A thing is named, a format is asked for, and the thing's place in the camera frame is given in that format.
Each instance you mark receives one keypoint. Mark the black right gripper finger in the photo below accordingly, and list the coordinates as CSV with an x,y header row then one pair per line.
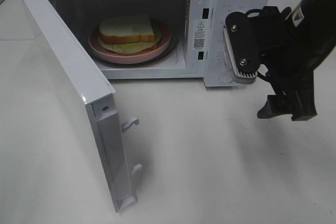
x,y
273,107
300,100

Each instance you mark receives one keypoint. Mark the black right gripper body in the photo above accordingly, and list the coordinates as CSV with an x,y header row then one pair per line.
x,y
282,42

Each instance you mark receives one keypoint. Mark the round door release button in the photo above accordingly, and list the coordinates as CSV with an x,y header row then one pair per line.
x,y
226,77

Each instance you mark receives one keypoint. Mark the pink round plate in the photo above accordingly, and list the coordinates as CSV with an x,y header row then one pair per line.
x,y
135,52

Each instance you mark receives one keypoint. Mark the toast sandwich with lettuce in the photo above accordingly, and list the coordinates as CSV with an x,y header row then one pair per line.
x,y
126,29

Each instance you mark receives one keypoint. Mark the white microwave door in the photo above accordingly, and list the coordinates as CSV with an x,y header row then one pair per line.
x,y
86,96

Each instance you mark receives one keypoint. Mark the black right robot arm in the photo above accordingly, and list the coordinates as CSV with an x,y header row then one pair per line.
x,y
323,35

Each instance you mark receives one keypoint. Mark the white microwave oven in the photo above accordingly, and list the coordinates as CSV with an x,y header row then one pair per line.
x,y
192,43

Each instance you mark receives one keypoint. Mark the glass microwave turntable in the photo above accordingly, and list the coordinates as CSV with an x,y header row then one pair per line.
x,y
169,50

